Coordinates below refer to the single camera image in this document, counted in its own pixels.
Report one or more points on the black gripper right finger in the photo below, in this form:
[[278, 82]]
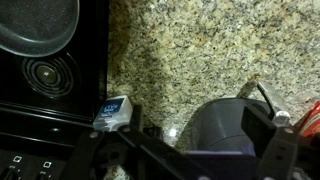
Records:
[[276, 150]]

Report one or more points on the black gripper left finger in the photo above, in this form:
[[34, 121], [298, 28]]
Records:
[[140, 150]]

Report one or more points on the red container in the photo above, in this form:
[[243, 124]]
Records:
[[311, 121]]

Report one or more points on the white salt container blue label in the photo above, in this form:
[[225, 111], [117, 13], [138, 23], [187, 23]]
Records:
[[111, 113]]

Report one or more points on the silver grey flat strip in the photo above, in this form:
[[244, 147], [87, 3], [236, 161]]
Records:
[[271, 98]]

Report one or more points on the black electric stove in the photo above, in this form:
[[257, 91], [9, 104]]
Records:
[[90, 66]]

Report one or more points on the black coil burner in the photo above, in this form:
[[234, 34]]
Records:
[[48, 75]]

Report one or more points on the black stove knob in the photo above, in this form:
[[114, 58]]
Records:
[[7, 175]]

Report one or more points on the black frying pan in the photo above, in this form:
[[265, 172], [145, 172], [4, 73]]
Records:
[[33, 23]]

